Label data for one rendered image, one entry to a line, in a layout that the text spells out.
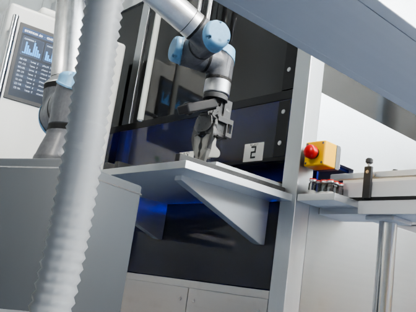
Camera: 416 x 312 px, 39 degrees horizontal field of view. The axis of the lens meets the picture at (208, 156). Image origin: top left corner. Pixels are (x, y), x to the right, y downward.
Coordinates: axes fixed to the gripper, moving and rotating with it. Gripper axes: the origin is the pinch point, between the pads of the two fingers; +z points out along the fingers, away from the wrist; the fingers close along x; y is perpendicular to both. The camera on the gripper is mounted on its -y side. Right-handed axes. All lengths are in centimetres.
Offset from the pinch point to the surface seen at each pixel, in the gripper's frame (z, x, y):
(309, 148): -9.1, -18.6, 23.3
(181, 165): 5.1, -9.2, -12.9
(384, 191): 0, -34, 38
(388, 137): -28, -13, 71
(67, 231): 34, -93, -83
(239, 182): 4.9, -10.9, 5.8
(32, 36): -52, 91, -20
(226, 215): 12.7, -2.4, 10.7
